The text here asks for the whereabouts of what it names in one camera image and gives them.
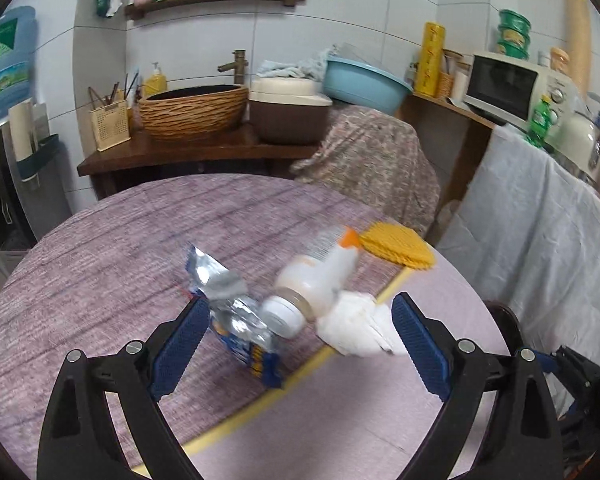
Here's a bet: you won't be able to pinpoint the silver blue snack wrapper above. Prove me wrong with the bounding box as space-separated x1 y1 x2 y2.
185 245 283 389

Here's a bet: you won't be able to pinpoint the white tissue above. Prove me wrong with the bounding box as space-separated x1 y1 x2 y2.
315 292 407 358

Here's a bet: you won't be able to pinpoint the yellow foam fruit net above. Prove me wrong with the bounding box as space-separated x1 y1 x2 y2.
360 222 436 270

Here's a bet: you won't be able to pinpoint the white plastic bottle orange label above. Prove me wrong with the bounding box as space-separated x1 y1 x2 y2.
260 226 362 339

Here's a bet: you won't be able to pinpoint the white sheet cover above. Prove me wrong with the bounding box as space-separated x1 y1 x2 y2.
436 127 600 365

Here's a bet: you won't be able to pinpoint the lilac tablecloth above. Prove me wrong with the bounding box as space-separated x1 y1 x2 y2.
0 174 506 479

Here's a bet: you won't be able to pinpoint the white electric kettle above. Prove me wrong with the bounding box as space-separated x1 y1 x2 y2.
548 92 600 186

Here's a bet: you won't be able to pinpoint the water dispenser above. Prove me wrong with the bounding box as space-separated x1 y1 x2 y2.
0 104 71 275

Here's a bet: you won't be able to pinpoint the green soda bottle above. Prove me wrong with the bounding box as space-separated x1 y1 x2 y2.
526 94 552 148

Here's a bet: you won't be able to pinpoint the wooden side shelf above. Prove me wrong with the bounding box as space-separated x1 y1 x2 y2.
396 93 495 216

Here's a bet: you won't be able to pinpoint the dark wooden counter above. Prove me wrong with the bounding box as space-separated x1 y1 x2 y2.
76 124 318 198

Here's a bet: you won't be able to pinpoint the white microwave oven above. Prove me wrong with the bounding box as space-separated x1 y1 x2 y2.
464 52 585 132

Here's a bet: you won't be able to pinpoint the floral cloth cover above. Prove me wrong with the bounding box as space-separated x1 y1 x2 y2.
291 104 441 235

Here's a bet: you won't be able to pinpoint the beige chopstick holder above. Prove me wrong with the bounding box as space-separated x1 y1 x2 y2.
87 72 140 152

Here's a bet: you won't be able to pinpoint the yellow cling wrap roll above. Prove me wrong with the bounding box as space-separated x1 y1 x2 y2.
415 22 445 96

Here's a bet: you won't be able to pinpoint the green instant noodle bowls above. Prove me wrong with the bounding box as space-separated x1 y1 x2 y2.
496 9 531 61

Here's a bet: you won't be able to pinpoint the woven basket sink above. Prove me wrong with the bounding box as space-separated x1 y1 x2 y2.
138 84 249 142

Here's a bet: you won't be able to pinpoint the stack of paper cups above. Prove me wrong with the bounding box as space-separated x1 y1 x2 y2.
566 0 592 98

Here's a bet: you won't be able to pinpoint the yellow soap dispenser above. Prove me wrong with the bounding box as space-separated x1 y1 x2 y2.
143 62 168 99

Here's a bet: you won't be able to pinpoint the light blue basin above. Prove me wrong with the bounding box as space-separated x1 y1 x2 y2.
323 55 413 115

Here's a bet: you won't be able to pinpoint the brown white rice cooker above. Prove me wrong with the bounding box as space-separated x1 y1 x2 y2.
248 77 332 145

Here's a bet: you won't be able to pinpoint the blue water jug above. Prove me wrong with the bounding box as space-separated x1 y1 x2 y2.
0 6 38 120

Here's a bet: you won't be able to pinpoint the bronze faucet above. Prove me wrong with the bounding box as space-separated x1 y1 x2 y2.
218 49 249 86

